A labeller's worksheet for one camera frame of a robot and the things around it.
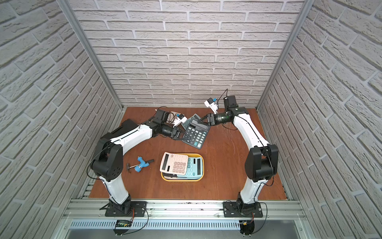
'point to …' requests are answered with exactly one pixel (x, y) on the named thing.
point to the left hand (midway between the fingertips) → (185, 133)
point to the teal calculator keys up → (185, 124)
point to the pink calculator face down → (174, 163)
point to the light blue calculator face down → (194, 168)
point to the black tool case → (126, 125)
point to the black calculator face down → (196, 133)
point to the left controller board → (122, 223)
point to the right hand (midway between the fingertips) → (202, 122)
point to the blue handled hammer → (141, 164)
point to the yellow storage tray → (190, 155)
